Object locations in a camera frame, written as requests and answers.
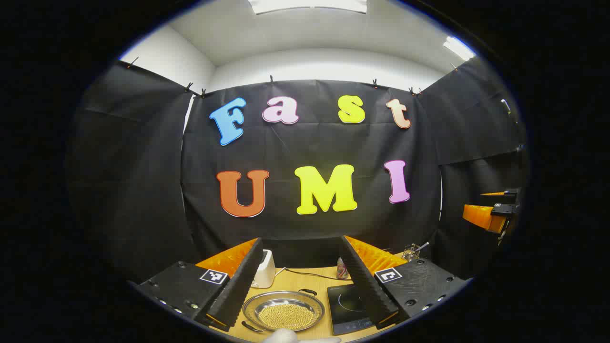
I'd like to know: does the ceiling light panel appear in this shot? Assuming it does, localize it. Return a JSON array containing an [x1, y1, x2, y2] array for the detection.
[[443, 36, 477, 61], [248, 0, 367, 15]]

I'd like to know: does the black power cable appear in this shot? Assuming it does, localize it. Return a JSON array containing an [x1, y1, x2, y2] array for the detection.
[[274, 267, 351, 282]]

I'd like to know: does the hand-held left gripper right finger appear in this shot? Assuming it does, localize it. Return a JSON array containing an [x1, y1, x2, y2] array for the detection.
[[339, 235, 470, 330]]

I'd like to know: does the pile of yellow soybeans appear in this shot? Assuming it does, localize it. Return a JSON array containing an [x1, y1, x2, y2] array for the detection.
[[259, 304, 315, 330]]

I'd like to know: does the stainless steel pot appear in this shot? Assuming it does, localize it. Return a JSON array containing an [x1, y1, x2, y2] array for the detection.
[[241, 289, 326, 333]]

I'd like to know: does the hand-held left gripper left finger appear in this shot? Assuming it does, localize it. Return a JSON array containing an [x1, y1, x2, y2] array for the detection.
[[136, 237, 264, 333]]

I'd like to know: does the white toaster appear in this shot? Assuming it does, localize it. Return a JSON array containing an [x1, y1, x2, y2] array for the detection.
[[251, 249, 276, 289]]

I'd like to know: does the black induction cooktop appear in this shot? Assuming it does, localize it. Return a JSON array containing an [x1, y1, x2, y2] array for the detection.
[[327, 283, 382, 336]]

